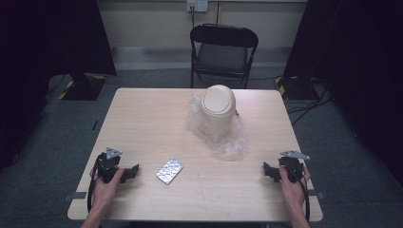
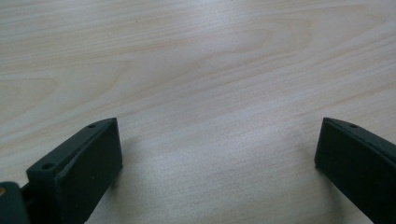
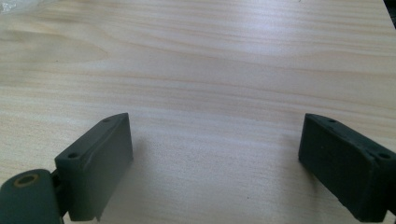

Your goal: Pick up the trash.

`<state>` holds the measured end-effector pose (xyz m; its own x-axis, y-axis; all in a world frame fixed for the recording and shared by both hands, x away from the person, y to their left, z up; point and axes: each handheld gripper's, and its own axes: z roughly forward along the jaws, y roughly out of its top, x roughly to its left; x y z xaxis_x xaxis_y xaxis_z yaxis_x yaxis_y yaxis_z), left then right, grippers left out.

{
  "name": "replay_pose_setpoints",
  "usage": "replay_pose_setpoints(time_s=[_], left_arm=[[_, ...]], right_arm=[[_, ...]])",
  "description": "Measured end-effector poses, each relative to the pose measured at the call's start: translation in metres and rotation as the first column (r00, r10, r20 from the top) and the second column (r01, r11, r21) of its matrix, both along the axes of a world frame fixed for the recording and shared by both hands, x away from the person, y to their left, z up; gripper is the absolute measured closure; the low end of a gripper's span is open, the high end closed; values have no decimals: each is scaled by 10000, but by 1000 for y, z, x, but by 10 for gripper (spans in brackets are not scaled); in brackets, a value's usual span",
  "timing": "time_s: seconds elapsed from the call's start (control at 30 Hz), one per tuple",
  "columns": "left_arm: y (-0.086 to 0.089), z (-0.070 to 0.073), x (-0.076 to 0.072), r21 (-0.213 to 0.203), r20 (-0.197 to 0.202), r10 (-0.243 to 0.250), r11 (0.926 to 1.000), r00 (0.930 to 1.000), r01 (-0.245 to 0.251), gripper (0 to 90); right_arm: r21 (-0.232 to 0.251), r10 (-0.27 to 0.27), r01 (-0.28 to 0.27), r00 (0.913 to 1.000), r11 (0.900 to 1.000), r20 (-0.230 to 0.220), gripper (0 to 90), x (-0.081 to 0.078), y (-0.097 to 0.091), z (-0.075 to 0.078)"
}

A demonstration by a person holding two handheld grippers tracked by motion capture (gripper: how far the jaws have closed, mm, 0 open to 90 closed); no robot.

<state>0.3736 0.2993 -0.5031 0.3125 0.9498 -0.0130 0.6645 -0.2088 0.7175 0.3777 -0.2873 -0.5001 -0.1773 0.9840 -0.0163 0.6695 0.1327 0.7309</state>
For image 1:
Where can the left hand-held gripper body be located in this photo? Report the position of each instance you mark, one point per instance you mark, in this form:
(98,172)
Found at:
(107,164)

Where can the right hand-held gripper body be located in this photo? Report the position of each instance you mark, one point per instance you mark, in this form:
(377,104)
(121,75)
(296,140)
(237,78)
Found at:
(293,166)

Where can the person's left hand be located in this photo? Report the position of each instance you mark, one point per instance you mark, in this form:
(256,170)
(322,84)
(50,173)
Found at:
(106,190)

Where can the person's right hand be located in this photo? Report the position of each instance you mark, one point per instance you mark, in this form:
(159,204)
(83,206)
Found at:
(293,193)

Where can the silver foil blister pack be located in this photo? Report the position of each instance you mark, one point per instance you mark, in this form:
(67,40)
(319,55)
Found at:
(169,171)

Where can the small black tape mark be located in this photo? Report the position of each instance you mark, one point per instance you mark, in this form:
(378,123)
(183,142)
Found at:
(95,125)

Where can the clear plastic bag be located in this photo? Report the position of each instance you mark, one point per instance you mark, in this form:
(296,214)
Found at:
(233,142)

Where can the black tape strip on table edge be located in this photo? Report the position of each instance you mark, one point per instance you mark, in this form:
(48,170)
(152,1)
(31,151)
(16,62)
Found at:
(76,195)

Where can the black stand base with hazard tape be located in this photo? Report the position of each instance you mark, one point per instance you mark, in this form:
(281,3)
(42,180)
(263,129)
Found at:
(294,90)
(83,88)

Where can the beige paper cup stack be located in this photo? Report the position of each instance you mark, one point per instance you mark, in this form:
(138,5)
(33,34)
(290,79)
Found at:
(218,110)

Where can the black folding chair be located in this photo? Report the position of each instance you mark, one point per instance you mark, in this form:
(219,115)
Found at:
(223,57)

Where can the black curtain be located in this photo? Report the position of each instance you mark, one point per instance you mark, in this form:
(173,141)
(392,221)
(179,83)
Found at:
(358,63)
(47,47)

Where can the white wall outlet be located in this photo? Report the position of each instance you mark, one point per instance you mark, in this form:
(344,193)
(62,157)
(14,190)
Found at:
(197,5)

